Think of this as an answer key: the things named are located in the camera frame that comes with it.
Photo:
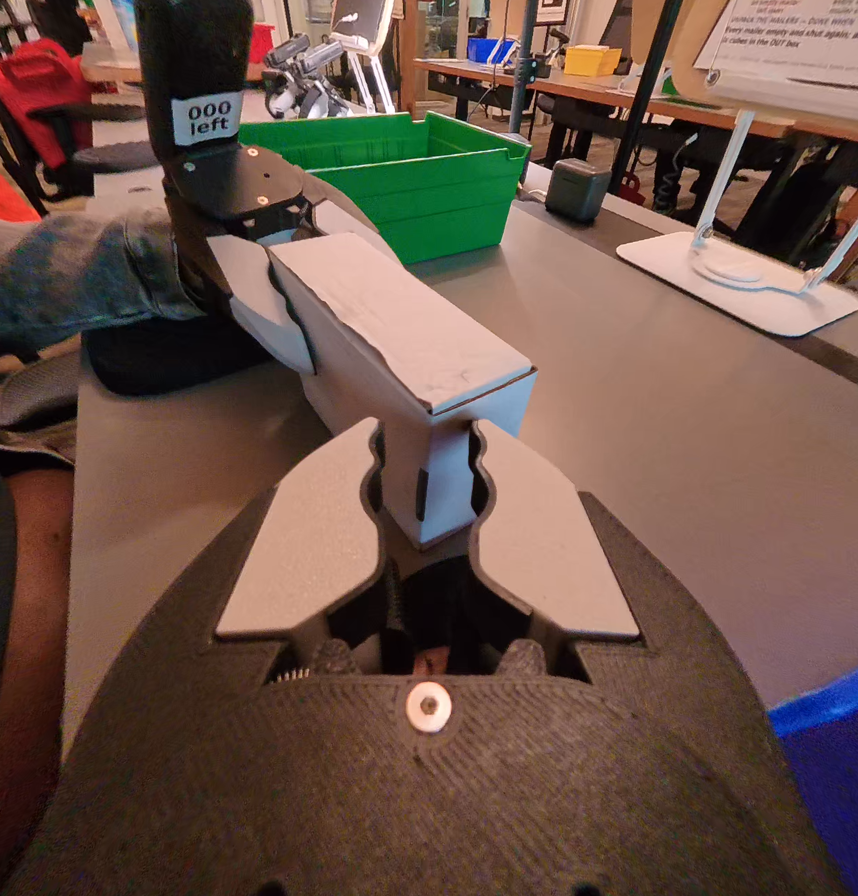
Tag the white cardboard box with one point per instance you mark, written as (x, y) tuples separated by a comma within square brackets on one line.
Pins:
[(401, 329)]

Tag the black office chair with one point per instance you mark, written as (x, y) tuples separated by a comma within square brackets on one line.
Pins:
[(65, 175)]

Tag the yellow bin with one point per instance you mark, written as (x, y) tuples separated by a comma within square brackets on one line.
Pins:
[(592, 61)]

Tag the person's grey garment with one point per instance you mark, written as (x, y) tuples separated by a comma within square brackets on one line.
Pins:
[(23, 434)]

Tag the black tripod pole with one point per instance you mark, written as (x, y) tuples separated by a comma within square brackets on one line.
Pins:
[(646, 91)]

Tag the blue plastic bin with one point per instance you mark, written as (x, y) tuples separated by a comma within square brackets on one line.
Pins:
[(831, 770)]

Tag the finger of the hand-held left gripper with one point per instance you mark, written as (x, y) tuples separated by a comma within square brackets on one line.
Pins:
[(268, 308), (348, 224)]

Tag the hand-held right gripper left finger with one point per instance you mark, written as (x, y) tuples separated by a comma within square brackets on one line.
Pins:
[(310, 546)]

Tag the grey desk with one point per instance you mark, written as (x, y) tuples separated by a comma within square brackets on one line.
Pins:
[(681, 455)]

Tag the white document stand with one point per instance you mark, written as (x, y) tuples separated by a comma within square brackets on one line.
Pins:
[(737, 287)]

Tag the person's leg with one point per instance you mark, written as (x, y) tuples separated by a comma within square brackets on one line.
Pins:
[(30, 630)]

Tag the wooden table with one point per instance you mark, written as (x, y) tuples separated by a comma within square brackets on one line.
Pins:
[(611, 94)]

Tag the white stand with legs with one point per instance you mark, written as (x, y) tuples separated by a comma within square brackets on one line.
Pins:
[(362, 28)]

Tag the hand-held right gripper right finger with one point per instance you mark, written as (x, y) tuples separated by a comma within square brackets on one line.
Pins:
[(548, 553)]

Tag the red jacket on chair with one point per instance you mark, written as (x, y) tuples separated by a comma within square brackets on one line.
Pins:
[(37, 91)]

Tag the grey tripod pole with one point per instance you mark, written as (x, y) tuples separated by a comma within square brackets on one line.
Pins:
[(525, 70)]

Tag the green plastic bin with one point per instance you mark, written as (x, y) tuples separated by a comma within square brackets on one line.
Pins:
[(429, 189)]

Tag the person's left forearm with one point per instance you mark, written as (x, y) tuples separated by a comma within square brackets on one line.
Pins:
[(72, 280)]

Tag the dark grey small device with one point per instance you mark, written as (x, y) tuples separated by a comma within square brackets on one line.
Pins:
[(578, 190)]

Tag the printed instruction sheet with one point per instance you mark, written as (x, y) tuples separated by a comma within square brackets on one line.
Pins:
[(793, 38)]

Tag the small blue bin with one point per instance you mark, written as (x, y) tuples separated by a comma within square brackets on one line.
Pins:
[(490, 50)]

